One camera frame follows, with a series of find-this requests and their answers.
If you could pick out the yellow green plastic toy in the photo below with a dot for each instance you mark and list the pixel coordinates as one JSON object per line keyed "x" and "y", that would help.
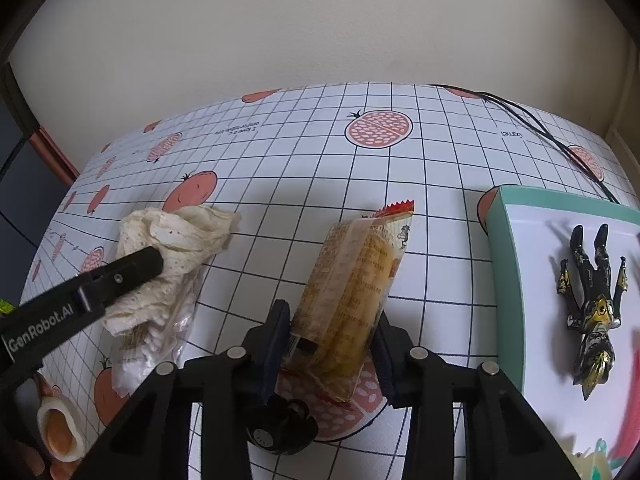
{"x": 590, "y": 462}

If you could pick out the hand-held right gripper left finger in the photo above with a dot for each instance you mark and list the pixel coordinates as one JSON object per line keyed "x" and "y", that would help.
{"x": 277, "y": 352}

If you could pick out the clear plastic bag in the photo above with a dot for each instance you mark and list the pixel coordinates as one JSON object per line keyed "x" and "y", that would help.
{"x": 150, "y": 355}

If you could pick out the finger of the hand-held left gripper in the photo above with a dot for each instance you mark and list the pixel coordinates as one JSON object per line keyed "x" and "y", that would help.
{"x": 130, "y": 272}

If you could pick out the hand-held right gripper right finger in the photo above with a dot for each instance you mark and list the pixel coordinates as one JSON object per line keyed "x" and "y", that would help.
{"x": 386, "y": 362}

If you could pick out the pink plastic strip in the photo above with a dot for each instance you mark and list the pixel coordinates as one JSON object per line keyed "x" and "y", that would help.
{"x": 625, "y": 440}

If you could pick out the grid fruit print tablecloth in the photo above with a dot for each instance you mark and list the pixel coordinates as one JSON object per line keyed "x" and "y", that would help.
{"x": 300, "y": 160}

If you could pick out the teal-rimmed white box lid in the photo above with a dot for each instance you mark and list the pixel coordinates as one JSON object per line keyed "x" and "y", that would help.
{"x": 530, "y": 270}

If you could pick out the dark grey cabinet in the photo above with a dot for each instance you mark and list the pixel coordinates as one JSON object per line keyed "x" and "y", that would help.
{"x": 20, "y": 185}

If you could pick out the cream knitted cloth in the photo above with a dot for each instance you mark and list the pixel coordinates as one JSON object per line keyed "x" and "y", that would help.
{"x": 185, "y": 235}

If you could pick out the black toy car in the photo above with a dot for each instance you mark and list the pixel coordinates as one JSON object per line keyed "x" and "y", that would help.
{"x": 280, "y": 430}

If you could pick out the clear cracker packet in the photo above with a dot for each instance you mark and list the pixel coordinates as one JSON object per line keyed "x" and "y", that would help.
{"x": 345, "y": 285}

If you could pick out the black gold toy figure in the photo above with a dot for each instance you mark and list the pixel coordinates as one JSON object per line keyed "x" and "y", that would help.
{"x": 597, "y": 320}

